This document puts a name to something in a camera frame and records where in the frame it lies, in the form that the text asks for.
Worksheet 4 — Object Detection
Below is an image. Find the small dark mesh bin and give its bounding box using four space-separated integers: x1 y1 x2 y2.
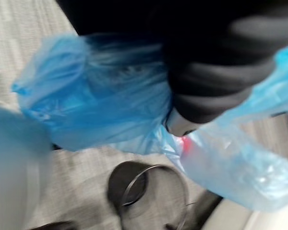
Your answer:
107 161 200 230

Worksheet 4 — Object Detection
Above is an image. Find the blue plastic rubbish bag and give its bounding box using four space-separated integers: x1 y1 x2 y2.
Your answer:
11 33 288 214

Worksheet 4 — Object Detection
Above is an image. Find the left robot hand black cloth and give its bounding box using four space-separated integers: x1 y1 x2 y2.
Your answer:
56 0 288 135

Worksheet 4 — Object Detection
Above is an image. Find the white furniture edge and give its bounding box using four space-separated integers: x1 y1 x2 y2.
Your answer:
201 200 288 230

